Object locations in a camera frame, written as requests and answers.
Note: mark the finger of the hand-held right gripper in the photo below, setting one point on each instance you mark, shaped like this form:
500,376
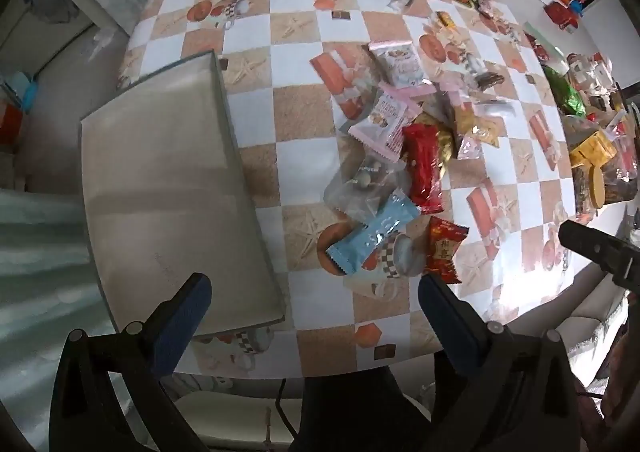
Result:
585,242

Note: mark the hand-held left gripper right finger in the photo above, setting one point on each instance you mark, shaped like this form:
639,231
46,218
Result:
447,327

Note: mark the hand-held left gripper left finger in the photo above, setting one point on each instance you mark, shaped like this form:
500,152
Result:
182,322

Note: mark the small red yellow snack packet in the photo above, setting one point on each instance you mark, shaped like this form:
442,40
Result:
444,249

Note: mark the light blue snack packet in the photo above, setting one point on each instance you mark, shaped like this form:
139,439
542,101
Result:
372,234

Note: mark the grey glass tray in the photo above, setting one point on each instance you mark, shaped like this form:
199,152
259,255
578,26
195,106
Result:
165,192

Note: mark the gold snack packet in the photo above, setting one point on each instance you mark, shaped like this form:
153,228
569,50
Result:
477,127
445,147

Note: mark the pink white biscuit packet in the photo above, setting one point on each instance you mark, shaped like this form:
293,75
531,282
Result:
382,125

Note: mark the person's right forearm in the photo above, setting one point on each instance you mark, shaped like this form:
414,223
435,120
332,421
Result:
622,382

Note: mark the round wooden lid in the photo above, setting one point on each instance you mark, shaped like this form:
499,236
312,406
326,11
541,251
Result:
598,184

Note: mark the white sofa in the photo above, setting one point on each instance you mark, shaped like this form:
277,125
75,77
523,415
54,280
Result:
590,322

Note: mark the yellow box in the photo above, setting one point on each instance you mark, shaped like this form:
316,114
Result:
592,150

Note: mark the pale green cloth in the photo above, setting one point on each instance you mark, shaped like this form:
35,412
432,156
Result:
40,282

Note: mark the green foil packet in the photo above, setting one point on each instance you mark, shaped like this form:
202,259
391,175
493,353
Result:
565,90

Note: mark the long red snack packet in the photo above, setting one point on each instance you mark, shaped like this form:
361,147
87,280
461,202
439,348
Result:
422,167

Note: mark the dark brown snack packet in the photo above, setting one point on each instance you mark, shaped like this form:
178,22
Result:
490,80

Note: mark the checkered tablecloth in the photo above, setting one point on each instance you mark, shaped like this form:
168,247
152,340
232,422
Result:
300,132

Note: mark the white pink-edged snack packet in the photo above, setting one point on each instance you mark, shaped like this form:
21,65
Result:
397,62

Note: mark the yellow orange snack packet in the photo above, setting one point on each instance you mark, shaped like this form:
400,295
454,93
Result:
446,21

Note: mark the orange bucket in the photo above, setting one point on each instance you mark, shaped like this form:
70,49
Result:
10,122

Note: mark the blue bucket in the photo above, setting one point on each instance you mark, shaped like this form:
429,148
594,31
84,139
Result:
20,90

